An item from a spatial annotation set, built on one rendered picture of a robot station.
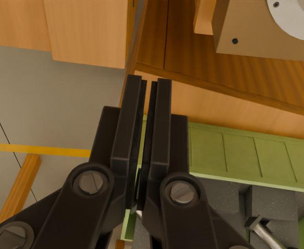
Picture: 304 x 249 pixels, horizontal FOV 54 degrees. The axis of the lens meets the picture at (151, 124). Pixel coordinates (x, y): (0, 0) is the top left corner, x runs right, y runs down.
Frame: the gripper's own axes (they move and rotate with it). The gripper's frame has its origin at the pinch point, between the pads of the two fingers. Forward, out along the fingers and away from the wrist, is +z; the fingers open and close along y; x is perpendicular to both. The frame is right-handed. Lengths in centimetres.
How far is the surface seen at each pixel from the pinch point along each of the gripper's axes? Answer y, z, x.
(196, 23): 7.3, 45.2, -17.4
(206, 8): 8.4, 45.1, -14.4
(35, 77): -66, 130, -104
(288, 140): 39, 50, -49
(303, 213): 56, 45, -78
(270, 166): 32, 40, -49
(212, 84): 16, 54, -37
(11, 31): -26, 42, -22
